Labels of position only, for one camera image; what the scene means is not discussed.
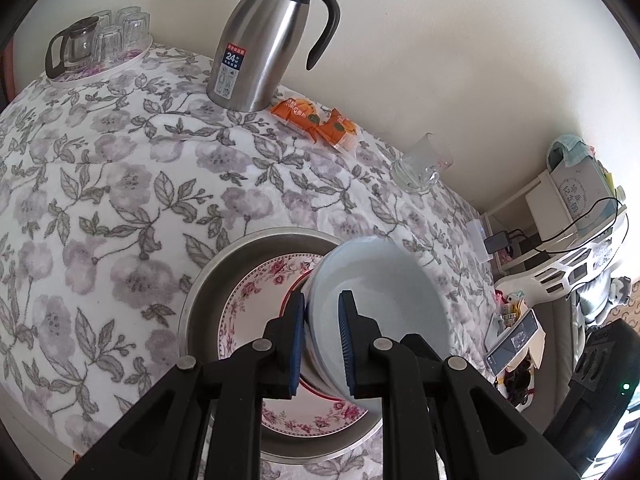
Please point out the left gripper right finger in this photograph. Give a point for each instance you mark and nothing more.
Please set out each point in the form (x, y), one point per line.
(440, 421)

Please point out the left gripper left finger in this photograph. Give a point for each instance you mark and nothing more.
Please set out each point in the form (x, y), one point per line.
(175, 432)

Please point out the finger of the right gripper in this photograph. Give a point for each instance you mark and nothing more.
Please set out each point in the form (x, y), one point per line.
(421, 350)

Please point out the pale blue round bowl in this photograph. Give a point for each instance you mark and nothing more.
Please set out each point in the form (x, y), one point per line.
(388, 285)

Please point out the large stainless steel basin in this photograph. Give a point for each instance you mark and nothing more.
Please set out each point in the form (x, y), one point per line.
(201, 315)

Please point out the strawberry pattern bowl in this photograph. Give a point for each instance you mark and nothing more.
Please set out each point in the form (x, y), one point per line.
(295, 339)

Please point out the pink floral plate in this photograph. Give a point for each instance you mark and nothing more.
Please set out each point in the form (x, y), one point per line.
(250, 351)

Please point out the smartphone on stand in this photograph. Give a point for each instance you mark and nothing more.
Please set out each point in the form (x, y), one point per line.
(511, 346)

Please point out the white power strip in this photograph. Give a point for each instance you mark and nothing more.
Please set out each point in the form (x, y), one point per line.
(477, 237)

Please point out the black power adapter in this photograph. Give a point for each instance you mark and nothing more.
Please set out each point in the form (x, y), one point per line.
(498, 242)

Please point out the white shelf unit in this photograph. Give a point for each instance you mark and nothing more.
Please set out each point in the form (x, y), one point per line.
(566, 226)

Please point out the clear glass mug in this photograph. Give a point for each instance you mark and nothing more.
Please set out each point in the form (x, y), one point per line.
(420, 168)

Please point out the orange snack packet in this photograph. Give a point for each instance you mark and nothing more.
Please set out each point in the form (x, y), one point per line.
(340, 132)
(297, 113)

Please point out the floral fleece tablecloth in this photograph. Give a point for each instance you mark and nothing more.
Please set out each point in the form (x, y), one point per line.
(115, 195)

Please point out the stainless steel thermos jug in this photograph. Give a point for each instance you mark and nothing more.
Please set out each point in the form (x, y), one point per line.
(256, 46)

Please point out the upturned small glass cup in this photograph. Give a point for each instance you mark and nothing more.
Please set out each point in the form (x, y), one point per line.
(107, 46)

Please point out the glass teapot black handle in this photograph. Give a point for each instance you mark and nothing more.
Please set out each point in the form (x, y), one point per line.
(76, 43)

